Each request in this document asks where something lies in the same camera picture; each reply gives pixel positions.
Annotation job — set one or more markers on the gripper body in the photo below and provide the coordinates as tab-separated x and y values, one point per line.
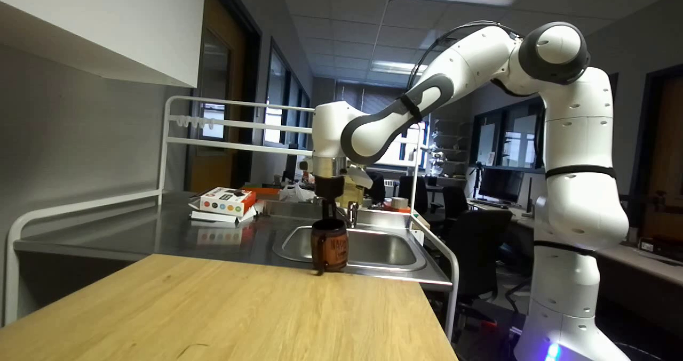
328	187

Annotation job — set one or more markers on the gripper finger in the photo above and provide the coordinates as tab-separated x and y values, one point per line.
325	210
334	209

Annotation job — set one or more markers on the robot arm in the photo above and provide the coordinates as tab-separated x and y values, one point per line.
579	153

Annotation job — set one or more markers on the brown wooden barrel mug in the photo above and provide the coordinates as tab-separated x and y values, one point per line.
330	246

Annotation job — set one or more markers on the steel sink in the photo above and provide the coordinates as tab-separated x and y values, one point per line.
373	249

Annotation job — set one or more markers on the steel tap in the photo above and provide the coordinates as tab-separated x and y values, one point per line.
353	214

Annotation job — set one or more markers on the yellow box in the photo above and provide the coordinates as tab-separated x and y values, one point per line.
353	193

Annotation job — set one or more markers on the white plastic bag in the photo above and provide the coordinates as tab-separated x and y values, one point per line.
296	193

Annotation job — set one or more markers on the roll of tape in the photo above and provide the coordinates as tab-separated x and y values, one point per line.
399	202

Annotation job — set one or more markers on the black office chair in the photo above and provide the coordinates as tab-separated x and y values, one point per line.
454	202
480	249
413	194

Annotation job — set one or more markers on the row of windows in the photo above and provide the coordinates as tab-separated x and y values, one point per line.
283	105

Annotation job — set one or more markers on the orange and white box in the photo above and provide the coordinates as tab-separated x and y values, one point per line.
227	200

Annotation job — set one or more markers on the white rod with hooks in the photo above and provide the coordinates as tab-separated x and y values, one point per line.
240	123

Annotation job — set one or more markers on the white book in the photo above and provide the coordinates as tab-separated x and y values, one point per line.
213	217

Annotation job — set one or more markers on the shelf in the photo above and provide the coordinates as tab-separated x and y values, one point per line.
451	147

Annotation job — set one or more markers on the wooden door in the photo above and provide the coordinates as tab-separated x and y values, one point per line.
219	110

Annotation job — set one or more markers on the monitor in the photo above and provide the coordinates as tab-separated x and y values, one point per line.
500	185

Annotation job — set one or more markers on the dark framed window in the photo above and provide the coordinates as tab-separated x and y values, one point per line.
509	134

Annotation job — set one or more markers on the long desk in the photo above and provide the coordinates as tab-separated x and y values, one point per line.
645	265

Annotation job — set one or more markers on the dark framed door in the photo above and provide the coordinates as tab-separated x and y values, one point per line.
661	153

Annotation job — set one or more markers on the steel sink unit white frame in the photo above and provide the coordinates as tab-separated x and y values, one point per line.
160	233

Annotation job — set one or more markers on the white wall cabinet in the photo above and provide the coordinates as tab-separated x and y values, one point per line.
106	25

